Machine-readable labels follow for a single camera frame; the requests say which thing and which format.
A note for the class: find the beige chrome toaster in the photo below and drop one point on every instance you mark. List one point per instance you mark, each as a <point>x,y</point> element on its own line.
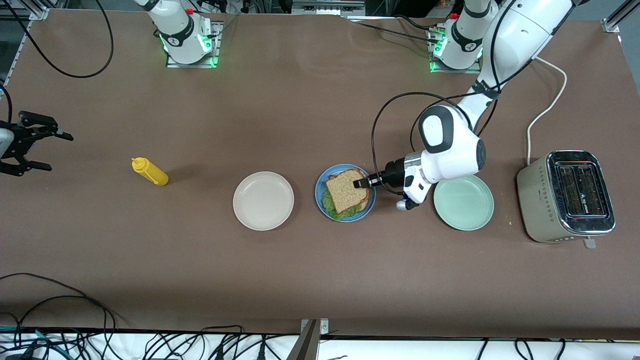
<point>537,200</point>

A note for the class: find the orange object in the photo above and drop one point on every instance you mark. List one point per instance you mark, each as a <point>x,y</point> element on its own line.
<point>435,4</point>

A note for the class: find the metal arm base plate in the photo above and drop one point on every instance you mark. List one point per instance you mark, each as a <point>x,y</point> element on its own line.
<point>452,71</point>
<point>190,65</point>

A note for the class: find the dark metal post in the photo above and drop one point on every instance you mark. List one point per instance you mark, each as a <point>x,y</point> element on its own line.
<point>306,345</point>

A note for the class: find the green lettuce leaf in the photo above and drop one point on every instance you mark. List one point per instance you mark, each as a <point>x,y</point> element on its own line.
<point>328,202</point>

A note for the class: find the silver table edge bracket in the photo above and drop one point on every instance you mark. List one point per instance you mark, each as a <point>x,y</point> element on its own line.
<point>325,325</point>

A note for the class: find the yellow squeeze bottle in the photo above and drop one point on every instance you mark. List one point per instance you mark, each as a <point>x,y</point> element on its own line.
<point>152,172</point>

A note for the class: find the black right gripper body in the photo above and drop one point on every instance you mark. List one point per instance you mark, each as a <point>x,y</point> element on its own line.
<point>21,139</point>

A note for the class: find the blue round plate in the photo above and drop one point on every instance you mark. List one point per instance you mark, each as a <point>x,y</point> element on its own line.
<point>320,185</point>

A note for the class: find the grey metal box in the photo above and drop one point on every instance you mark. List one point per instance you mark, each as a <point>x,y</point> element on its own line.
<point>325,7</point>

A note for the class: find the green round plate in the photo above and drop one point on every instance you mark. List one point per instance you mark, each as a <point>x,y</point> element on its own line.
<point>463,205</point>

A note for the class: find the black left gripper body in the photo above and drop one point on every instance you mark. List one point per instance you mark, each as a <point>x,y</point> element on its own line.
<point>391,173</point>

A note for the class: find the aluminium frame rail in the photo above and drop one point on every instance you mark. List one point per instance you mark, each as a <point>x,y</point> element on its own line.
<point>612,24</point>
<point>40,14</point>

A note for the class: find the beige round plate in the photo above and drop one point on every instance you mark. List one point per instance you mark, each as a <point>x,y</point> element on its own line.
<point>263,201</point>

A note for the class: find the brown bread slice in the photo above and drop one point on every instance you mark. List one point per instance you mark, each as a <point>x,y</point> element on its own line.
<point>345,192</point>

